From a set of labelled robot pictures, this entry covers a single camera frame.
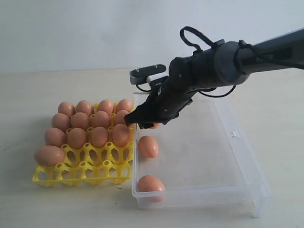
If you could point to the clear plastic container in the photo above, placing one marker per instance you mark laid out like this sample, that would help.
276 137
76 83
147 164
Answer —
204 158

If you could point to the yellow plastic egg tray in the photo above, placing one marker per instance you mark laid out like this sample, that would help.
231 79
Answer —
90 164

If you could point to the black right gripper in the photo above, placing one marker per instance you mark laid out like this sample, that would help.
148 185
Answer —
167 100

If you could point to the brown egg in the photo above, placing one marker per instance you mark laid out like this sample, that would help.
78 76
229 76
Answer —
124 104
49 155
155 125
149 183
99 137
80 120
148 146
106 105
61 121
119 117
76 138
55 137
101 119
86 107
121 135
66 108

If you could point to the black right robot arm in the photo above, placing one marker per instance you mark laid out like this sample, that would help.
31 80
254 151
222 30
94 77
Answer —
212 65

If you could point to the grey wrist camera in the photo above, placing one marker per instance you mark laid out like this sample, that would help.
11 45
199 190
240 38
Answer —
139 76

